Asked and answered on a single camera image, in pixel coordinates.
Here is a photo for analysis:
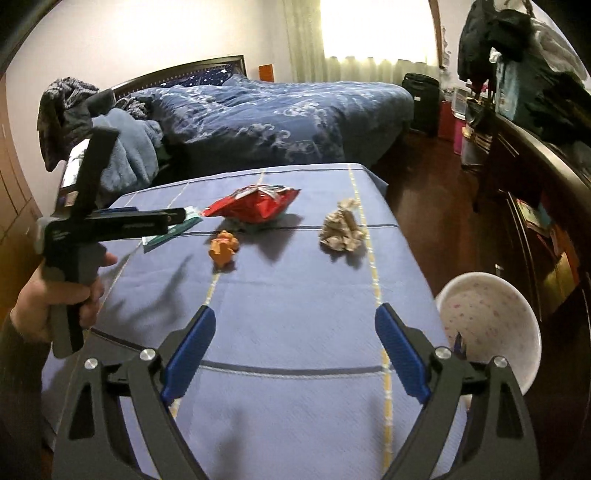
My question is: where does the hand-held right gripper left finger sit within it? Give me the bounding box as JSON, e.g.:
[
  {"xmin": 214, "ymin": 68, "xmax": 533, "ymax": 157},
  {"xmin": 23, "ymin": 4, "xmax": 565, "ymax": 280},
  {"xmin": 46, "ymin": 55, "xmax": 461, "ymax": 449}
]
[{"xmin": 52, "ymin": 305, "xmax": 218, "ymax": 480}]

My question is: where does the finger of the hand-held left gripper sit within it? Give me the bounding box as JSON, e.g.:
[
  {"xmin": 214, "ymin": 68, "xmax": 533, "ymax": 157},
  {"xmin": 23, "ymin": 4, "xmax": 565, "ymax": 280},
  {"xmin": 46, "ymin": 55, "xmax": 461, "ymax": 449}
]
[{"xmin": 91, "ymin": 207, "xmax": 186, "ymax": 241}]

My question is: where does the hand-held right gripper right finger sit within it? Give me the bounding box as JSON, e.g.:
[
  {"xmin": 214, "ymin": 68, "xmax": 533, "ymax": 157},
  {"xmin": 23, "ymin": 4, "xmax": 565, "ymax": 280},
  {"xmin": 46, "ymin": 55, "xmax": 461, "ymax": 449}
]
[{"xmin": 375, "ymin": 302, "xmax": 541, "ymax": 480}]

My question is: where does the green and white wrapper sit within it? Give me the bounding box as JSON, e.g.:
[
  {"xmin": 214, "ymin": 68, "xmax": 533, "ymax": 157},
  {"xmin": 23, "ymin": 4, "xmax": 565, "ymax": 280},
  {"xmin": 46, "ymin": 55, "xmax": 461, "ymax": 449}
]
[{"xmin": 141, "ymin": 205, "xmax": 204, "ymax": 254}]

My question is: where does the small orange wrapper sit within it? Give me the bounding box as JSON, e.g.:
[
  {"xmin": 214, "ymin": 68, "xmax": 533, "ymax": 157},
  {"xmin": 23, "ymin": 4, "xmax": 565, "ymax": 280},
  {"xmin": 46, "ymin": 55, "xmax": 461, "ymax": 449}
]
[{"xmin": 209, "ymin": 230, "xmax": 241, "ymax": 271}]

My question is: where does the white dotted basin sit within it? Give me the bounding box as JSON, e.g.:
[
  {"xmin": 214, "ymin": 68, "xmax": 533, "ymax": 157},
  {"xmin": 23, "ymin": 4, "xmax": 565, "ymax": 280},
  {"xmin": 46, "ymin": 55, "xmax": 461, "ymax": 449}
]
[{"xmin": 435, "ymin": 272, "xmax": 542, "ymax": 398}]

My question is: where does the red snack bag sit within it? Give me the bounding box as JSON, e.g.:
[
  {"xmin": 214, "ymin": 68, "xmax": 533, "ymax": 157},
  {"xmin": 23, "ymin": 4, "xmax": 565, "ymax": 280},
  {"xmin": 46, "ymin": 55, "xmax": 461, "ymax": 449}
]
[{"xmin": 202, "ymin": 183, "xmax": 302, "ymax": 226}]

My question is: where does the grey-beige paper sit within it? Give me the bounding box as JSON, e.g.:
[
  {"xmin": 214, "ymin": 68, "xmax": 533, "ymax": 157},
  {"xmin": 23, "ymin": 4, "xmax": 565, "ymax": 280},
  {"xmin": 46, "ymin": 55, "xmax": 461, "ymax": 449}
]
[{"xmin": 320, "ymin": 198, "xmax": 366, "ymax": 253}]

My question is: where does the person's left forearm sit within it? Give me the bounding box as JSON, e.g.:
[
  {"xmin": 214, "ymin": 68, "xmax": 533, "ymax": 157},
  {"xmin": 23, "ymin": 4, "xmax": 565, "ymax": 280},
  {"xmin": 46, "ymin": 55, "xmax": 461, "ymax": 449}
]
[{"xmin": 0, "ymin": 311, "xmax": 62, "ymax": 480}]

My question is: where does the person's left hand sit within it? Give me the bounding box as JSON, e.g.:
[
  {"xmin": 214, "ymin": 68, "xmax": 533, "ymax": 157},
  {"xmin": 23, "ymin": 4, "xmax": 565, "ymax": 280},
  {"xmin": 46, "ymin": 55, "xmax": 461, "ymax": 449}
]
[{"xmin": 10, "ymin": 251, "xmax": 119, "ymax": 344}]

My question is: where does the light blue fleece blanket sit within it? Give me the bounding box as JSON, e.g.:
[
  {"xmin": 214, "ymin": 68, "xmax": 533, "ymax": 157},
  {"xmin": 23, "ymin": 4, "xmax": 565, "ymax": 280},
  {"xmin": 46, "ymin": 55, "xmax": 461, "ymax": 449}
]
[{"xmin": 92, "ymin": 108, "xmax": 164, "ymax": 195}]

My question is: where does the wooden wardrobe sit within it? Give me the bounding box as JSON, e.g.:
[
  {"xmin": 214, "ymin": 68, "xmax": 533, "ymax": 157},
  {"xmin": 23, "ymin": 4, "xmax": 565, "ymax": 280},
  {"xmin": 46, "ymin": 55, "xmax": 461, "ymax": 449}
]
[{"xmin": 0, "ymin": 74, "xmax": 43, "ymax": 259}]

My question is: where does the blue striped tablecloth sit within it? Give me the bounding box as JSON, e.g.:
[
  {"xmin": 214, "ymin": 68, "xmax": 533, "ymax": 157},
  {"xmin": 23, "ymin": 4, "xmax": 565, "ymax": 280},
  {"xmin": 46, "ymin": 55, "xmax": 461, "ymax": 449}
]
[{"xmin": 41, "ymin": 162, "xmax": 467, "ymax": 480}]

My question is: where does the grey patterned garment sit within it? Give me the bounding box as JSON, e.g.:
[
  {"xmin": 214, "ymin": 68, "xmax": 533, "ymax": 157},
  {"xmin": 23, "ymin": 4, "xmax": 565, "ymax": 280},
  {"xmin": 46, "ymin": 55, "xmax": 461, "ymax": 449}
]
[{"xmin": 37, "ymin": 78, "xmax": 100, "ymax": 171}]

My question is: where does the dark blue starry pillow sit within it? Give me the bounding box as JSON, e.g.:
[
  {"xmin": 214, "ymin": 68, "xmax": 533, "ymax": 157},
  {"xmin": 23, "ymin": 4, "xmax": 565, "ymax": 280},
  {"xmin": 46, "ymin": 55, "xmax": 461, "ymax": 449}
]
[{"xmin": 159, "ymin": 69, "xmax": 232, "ymax": 88}]

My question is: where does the dark wooden bed headboard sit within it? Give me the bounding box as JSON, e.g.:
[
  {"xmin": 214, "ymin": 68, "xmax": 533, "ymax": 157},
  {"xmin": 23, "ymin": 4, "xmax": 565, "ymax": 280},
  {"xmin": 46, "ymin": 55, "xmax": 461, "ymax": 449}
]
[{"xmin": 113, "ymin": 55, "xmax": 247, "ymax": 100}]

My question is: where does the blue patterned duvet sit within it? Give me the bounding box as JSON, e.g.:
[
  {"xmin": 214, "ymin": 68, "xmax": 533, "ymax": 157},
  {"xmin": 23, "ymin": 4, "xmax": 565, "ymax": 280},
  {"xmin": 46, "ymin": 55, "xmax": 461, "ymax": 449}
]
[{"xmin": 124, "ymin": 76, "xmax": 414, "ymax": 171}]

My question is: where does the dark striped bag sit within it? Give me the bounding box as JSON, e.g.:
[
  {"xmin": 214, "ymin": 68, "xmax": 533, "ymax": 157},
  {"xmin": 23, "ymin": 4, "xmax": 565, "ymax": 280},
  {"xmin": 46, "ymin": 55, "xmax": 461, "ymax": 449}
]
[{"xmin": 462, "ymin": 99, "xmax": 492, "ymax": 169}]

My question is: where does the dark wooden dresser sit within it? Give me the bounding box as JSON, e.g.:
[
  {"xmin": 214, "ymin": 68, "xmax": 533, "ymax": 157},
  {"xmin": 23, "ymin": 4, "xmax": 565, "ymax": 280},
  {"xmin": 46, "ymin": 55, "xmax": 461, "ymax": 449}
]
[{"xmin": 480, "ymin": 111, "xmax": 591, "ymax": 370}]

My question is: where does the red box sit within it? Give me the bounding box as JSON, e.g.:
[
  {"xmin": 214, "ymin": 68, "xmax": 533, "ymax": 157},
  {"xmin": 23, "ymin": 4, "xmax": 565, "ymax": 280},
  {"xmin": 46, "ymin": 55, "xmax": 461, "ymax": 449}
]
[{"xmin": 438, "ymin": 99, "xmax": 458, "ymax": 141}]

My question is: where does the pale green curtain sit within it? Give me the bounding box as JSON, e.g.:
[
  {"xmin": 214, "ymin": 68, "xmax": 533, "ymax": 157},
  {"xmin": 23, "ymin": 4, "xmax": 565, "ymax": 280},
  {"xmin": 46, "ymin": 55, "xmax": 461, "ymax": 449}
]
[{"xmin": 284, "ymin": 0, "xmax": 441, "ymax": 84}]

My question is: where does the black suitcase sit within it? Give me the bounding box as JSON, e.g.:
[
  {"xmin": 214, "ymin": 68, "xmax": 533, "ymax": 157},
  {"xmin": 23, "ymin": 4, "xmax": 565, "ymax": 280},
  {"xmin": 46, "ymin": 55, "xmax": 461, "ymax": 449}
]
[{"xmin": 401, "ymin": 72, "xmax": 440, "ymax": 137}]

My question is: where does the black hanging jacket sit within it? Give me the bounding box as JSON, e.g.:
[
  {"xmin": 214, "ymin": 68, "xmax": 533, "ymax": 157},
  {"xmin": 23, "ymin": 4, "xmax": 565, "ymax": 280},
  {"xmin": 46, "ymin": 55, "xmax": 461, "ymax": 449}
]
[{"xmin": 457, "ymin": 0, "xmax": 497, "ymax": 81}]

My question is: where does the black hanging garment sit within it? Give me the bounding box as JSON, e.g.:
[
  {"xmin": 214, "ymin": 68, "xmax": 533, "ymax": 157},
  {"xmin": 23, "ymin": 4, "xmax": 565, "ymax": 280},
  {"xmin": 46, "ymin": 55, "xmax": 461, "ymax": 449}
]
[{"xmin": 487, "ymin": 9, "xmax": 536, "ymax": 61}]

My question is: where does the white crumpled garment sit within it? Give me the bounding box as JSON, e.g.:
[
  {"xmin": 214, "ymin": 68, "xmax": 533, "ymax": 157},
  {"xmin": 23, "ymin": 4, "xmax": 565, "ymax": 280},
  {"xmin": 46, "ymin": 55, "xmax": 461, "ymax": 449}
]
[{"xmin": 531, "ymin": 18, "xmax": 585, "ymax": 75}]

